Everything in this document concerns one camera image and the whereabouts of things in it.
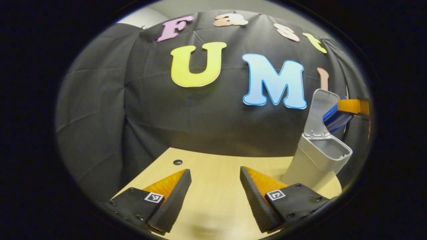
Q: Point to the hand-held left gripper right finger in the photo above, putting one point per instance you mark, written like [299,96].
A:
[257,206]

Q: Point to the black backdrop cloth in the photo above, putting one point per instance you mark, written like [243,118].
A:
[166,116]

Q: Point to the silver blue pop can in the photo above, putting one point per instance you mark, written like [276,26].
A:
[337,119]

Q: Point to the white desktop garbage bin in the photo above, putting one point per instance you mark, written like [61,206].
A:
[313,160]

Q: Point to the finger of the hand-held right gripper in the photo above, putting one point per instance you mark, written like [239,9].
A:
[350,106]

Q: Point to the wooden desktop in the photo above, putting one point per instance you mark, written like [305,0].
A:
[213,180]

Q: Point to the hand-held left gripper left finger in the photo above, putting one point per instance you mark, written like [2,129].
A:
[174,203]

